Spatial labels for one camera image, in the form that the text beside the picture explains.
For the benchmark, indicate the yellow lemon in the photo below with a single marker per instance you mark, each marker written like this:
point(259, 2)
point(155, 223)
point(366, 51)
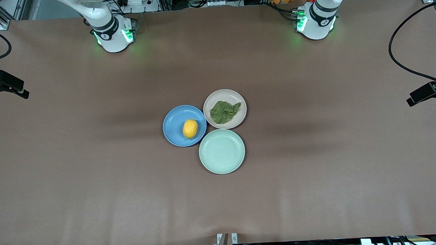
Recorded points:
point(190, 129)

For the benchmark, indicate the green lettuce leaf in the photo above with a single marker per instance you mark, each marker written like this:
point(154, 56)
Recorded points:
point(223, 113)

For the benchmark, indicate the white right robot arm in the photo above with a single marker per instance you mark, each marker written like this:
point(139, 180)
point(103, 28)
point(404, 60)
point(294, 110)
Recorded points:
point(111, 38)

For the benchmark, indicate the brown table cover sheet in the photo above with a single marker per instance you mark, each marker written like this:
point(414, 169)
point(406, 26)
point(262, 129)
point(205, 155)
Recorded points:
point(95, 200)

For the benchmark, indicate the blue plate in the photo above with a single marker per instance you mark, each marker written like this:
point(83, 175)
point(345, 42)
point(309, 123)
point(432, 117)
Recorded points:
point(175, 126)

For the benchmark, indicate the beige plate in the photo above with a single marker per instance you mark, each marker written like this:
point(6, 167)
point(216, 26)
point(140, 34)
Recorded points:
point(216, 96)

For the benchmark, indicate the light green plate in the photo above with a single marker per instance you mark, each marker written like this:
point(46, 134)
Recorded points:
point(221, 151)

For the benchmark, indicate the small metal edge bracket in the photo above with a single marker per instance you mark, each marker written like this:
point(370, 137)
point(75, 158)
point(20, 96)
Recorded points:
point(219, 238)

